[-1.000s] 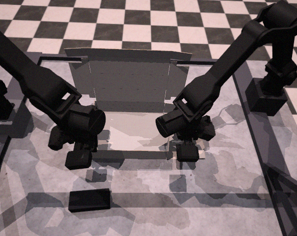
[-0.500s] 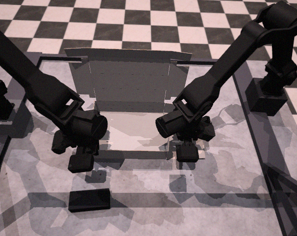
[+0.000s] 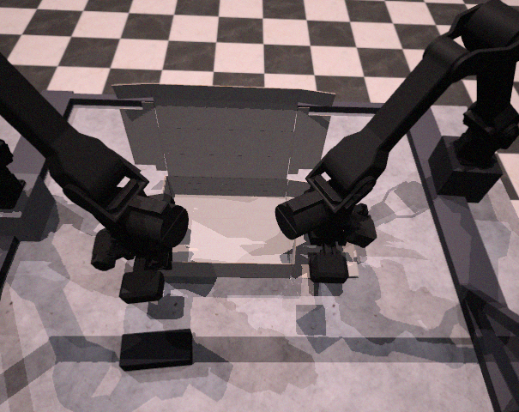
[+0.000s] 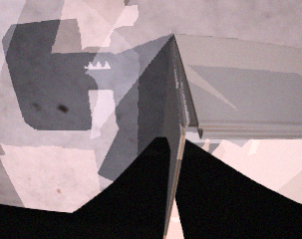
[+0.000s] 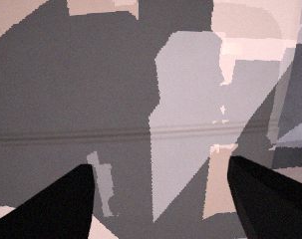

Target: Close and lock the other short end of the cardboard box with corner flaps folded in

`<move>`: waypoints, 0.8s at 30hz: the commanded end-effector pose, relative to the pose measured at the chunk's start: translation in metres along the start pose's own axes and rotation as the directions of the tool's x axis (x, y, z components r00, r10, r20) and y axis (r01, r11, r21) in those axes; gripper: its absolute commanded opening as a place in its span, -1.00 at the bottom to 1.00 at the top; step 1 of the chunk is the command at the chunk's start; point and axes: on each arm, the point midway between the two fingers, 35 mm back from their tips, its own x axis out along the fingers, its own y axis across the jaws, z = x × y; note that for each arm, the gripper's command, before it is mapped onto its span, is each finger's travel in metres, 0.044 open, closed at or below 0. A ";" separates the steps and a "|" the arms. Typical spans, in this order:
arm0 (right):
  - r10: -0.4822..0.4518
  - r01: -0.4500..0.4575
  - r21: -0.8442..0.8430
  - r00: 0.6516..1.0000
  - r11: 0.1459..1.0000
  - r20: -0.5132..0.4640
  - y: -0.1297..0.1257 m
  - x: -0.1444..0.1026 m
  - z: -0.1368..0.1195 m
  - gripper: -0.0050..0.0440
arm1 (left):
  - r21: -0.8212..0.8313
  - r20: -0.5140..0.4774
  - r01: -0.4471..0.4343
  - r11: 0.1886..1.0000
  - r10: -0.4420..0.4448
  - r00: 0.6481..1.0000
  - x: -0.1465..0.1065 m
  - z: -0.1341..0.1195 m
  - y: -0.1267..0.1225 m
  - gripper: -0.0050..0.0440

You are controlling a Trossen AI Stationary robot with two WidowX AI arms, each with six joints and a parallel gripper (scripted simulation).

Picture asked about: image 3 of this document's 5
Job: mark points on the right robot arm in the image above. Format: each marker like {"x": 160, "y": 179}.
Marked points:
{"x": 358, "y": 160}

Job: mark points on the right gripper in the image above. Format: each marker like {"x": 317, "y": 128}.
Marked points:
{"x": 330, "y": 267}

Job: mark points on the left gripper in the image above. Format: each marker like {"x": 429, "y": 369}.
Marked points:
{"x": 142, "y": 285}

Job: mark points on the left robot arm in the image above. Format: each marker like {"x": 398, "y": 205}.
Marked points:
{"x": 87, "y": 171}

